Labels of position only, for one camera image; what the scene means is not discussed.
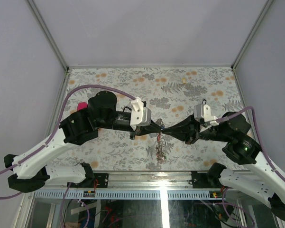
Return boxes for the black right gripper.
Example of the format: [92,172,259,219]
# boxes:
[163,111,231,144]

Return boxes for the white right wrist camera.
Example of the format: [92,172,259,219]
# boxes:
[193,104,219,127]

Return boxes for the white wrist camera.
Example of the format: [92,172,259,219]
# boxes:
[193,104,219,127]
[130,97,151,131]

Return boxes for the crumpled pink cloth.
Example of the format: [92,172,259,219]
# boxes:
[77,102,88,111]

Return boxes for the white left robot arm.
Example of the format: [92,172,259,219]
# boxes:
[4,91,162,193]

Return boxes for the aluminium front rail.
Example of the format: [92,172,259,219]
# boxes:
[31,171,225,200]

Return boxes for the large metal keyring with keys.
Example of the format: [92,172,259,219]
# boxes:
[155,118,167,164]

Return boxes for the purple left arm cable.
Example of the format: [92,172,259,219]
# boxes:
[0,84,137,228]

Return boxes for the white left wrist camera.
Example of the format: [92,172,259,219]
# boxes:
[130,97,151,131]

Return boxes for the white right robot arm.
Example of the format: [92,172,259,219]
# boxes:
[162,112,285,221]

